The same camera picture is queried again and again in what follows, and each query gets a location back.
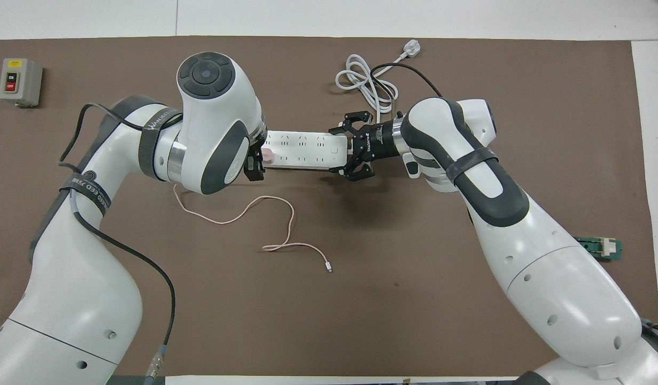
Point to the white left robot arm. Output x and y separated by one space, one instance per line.
211 123

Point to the white power strip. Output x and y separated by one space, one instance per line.
307 151

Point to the brown table mat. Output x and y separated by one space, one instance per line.
361 321

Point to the green circuit board fixture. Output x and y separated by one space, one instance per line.
593 247

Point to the white wall plug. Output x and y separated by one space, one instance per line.
412 49

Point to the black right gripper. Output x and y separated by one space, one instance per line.
377 141

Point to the pink charger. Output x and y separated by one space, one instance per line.
268 155

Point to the white block on green board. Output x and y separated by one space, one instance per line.
609 247

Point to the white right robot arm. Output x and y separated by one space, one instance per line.
548 267

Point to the grey on off switch box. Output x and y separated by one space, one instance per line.
20 83

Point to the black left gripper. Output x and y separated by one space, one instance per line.
249 159

